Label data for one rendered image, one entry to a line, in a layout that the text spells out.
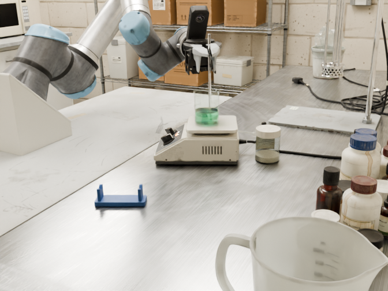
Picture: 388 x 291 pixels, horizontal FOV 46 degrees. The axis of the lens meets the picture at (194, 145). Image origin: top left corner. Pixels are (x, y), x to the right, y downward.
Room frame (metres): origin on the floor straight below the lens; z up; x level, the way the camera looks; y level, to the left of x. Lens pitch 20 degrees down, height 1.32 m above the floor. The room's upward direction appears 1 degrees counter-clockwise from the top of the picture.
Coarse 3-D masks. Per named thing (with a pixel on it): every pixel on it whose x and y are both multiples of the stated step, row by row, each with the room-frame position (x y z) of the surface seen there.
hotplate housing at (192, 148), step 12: (180, 144) 1.00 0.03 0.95; (192, 144) 1.00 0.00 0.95; (204, 144) 1.00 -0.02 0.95; (216, 144) 1.00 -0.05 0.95; (228, 144) 1.00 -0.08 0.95; (156, 156) 1.01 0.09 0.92; (168, 156) 1.01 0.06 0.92; (180, 156) 1.00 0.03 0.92; (192, 156) 1.00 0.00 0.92; (204, 156) 1.00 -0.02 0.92; (216, 156) 1.00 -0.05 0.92; (228, 156) 1.00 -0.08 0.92
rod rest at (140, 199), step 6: (102, 186) 0.83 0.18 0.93; (102, 192) 0.83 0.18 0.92; (138, 192) 0.81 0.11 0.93; (96, 198) 0.82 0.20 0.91; (102, 198) 0.82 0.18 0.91; (108, 198) 0.82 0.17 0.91; (114, 198) 0.82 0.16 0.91; (120, 198) 0.82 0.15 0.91; (126, 198) 0.82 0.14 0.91; (132, 198) 0.82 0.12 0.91; (138, 198) 0.81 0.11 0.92; (144, 198) 0.82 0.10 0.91; (96, 204) 0.81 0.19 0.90; (102, 204) 0.80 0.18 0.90; (108, 204) 0.80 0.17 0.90; (114, 204) 0.80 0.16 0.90; (120, 204) 0.80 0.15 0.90; (126, 204) 0.80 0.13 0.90; (132, 204) 0.80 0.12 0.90; (138, 204) 0.80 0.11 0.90; (144, 204) 0.80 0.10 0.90
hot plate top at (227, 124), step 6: (192, 120) 1.08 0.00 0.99; (222, 120) 1.08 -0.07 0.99; (228, 120) 1.08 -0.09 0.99; (234, 120) 1.08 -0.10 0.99; (186, 126) 1.03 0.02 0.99; (192, 126) 1.03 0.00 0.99; (198, 126) 1.03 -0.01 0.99; (210, 126) 1.03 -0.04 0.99; (216, 126) 1.03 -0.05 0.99; (222, 126) 1.03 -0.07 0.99; (228, 126) 1.03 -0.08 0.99; (234, 126) 1.03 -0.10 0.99; (186, 132) 1.01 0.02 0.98; (192, 132) 1.01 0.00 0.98; (198, 132) 1.01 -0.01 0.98; (204, 132) 1.01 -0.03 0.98; (210, 132) 1.00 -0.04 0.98; (216, 132) 1.00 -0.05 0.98; (222, 132) 1.00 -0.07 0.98; (228, 132) 1.00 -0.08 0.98; (234, 132) 1.00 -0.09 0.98
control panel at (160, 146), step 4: (184, 124) 1.12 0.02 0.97; (176, 128) 1.13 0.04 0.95; (180, 128) 1.10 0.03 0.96; (180, 132) 1.07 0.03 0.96; (176, 136) 1.05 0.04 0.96; (180, 136) 1.03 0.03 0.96; (160, 140) 1.10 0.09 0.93; (176, 140) 1.02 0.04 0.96; (160, 144) 1.06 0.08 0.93; (168, 144) 1.02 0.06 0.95; (156, 148) 1.04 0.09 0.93; (160, 148) 1.03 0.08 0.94
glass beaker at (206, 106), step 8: (200, 88) 1.08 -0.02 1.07; (216, 88) 1.08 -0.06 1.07; (200, 96) 1.03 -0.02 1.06; (208, 96) 1.03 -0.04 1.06; (216, 96) 1.03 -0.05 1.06; (200, 104) 1.03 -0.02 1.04; (208, 104) 1.03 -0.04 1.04; (216, 104) 1.03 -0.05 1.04; (200, 112) 1.03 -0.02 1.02; (208, 112) 1.03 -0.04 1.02; (216, 112) 1.03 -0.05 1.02; (200, 120) 1.03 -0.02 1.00; (208, 120) 1.03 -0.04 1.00; (216, 120) 1.03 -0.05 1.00
